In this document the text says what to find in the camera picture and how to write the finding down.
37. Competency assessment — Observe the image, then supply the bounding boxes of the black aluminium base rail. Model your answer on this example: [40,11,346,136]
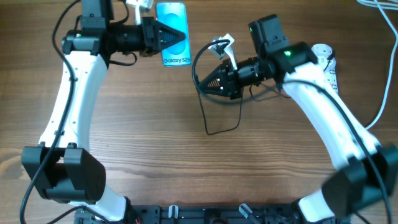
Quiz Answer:
[73,203,312,224]

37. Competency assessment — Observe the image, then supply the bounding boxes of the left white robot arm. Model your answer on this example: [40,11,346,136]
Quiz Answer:
[21,1,186,223]

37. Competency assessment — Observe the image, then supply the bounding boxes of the white power strip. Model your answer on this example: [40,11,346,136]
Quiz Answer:
[311,44,338,93]

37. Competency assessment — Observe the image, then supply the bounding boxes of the white cables top corner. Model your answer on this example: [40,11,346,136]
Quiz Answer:
[356,0,398,11]

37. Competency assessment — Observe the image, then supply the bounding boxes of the white power strip cord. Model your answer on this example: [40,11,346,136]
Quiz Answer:
[363,0,398,131]

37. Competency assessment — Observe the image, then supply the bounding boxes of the blue Galaxy smartphone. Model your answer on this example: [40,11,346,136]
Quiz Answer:
[155,2,192,67]

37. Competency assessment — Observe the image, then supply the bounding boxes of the black charger cable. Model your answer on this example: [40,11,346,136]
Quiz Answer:
[196,50,336,136]

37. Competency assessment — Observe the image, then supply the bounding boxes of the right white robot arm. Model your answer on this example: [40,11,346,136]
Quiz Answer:
[193,14,397,223]

